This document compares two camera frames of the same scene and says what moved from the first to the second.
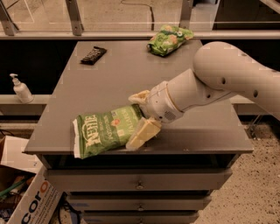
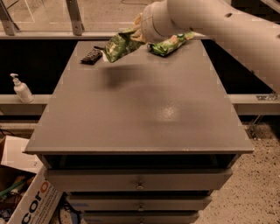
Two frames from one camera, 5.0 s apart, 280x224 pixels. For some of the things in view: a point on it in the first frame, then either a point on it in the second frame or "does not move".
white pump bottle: (22, 91) does not move
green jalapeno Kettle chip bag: (98, 132) → (121, 43)
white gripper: (159, 102) → (146, 25)
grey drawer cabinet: (171, 179) does not move
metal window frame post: (10, 27) does not move
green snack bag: (168, 38) does not move
